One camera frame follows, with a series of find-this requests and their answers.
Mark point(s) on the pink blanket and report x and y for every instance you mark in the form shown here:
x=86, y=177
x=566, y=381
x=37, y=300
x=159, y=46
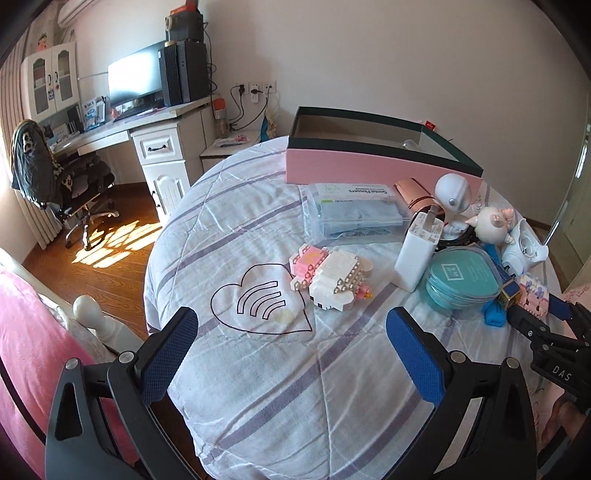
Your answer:
x=32, y=350

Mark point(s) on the red paper bag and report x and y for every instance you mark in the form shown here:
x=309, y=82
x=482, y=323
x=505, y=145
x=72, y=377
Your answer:
x=190, y=5

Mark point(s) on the white air conditioner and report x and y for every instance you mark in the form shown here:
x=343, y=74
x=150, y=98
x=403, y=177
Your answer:
x=76, y=9

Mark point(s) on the dark printed jacket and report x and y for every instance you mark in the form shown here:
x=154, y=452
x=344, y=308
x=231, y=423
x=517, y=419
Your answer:
x=30, y=161

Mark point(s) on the black office chair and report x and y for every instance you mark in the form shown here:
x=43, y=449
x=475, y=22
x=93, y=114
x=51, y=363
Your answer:
x=83, y=180

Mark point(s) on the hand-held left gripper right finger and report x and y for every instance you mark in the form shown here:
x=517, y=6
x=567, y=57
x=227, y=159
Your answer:
x=415, y=355

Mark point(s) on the white bed frame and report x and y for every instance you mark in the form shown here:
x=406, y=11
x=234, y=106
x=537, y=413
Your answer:
x=87, y=309

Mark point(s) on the black speaker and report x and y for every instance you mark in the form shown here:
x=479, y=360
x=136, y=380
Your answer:
x=182, y=27

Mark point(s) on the clear plastic flosser box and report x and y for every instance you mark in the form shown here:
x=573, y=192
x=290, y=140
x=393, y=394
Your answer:
x=355, y=217

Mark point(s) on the white glass door cabinet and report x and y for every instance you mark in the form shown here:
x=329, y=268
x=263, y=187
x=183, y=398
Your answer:
x=46, y=83

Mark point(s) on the white desk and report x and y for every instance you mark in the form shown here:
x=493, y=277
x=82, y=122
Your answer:
x=161, y=147

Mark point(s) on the pink block toy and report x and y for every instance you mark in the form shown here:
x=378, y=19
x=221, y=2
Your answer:
x=304, y=263

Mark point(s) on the white plastic toy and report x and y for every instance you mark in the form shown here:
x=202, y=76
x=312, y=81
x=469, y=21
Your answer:
x=524, y=244

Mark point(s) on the white radiator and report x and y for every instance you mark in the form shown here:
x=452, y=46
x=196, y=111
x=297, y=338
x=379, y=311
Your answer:
x=44, y=226

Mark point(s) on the rose gold case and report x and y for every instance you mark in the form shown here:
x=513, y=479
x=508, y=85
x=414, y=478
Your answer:
x=418, y=191

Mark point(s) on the pink storage box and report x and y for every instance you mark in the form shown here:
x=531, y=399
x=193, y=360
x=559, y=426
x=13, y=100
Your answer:
x=351, y=164

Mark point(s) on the white robot figurine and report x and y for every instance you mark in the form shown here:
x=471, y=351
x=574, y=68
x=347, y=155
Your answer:
x=452, y=191

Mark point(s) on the small doll figurine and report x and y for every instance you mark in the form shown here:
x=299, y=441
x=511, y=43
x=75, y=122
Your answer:
x=489, y=224

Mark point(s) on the white wall socket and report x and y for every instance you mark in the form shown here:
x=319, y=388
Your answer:
x=239, y=88
x=270, y=86
x=254, y=88

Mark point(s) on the white block toy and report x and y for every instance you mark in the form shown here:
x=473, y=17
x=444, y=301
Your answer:
x=337, y=277

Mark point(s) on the striped white quilt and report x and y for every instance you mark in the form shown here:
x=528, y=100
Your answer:
x=258, y=369

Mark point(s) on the white charger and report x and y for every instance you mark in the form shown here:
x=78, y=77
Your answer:
x=413, y=258

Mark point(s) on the cartoon doll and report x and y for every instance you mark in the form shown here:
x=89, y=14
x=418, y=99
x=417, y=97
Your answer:
x=44, y=40

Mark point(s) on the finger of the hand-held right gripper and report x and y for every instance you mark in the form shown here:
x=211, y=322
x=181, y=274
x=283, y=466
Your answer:
x=561, y=307
x=526, y=323

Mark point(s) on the computer monitor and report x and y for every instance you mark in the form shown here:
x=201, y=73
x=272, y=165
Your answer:
x=134, y=76

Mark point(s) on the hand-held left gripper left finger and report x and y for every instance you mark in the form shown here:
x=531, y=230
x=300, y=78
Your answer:
x=173, y=344

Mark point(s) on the blue white box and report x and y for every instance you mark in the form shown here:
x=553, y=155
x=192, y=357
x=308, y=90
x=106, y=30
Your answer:
x=94, y=113

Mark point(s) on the white bedside table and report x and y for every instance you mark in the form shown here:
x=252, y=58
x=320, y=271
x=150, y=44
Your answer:
x=217, y=157

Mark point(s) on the small blue gold box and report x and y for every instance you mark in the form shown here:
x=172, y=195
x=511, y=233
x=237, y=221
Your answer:
x=510, y=290

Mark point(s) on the black keyboard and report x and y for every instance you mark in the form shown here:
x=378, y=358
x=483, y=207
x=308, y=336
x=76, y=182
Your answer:
x=138, y=112

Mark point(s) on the orange cap bottle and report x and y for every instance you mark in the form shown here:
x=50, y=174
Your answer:
x=219, y=110

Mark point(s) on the small pink block figure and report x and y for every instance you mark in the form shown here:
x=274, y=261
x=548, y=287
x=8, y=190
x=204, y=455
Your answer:
x=533, y=293

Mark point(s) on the black computer tower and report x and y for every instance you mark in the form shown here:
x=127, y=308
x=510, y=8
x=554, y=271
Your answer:
x=187, y=71

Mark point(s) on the yellow blue bag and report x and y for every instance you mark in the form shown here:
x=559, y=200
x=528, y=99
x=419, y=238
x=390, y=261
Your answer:
x=269, y=122

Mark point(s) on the striped curtain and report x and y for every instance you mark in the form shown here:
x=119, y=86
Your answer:
x=11, y=106

